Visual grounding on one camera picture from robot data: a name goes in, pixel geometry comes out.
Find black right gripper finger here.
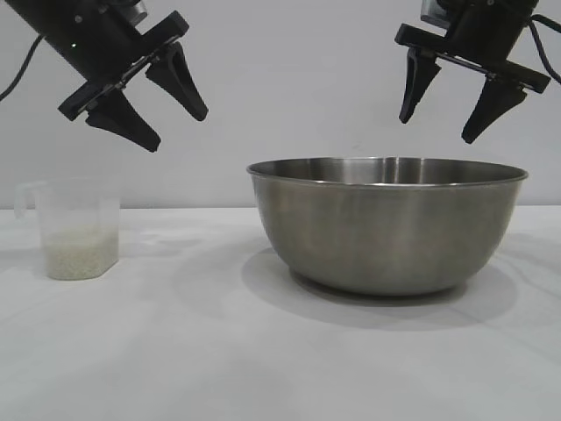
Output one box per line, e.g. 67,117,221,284
460,77,528,145
398,46,443,125

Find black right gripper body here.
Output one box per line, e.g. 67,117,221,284
394,0,553,94

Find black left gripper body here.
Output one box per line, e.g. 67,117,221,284
6,0,191,121

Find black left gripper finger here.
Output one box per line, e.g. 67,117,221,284
145,41,209,121
85,89,162,154

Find translucent plastic measuring cup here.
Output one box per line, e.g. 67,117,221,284
12,176,122,281

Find white uncooked rice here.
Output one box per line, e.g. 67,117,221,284
42,225,120,280

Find stainless steel mixing bowl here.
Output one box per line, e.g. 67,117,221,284
245,155,530,296

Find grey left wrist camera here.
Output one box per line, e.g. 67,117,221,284
128,0,151,25

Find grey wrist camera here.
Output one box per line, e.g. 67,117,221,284
128,0,151,25
420,0,453,23

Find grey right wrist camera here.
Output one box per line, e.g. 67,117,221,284
420,0,453,23

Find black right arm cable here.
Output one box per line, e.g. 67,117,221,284
528,12,561,87

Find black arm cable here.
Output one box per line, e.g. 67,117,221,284
528,12,561,87
0,34,44,103

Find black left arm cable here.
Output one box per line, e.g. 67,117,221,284
0,34,44,103

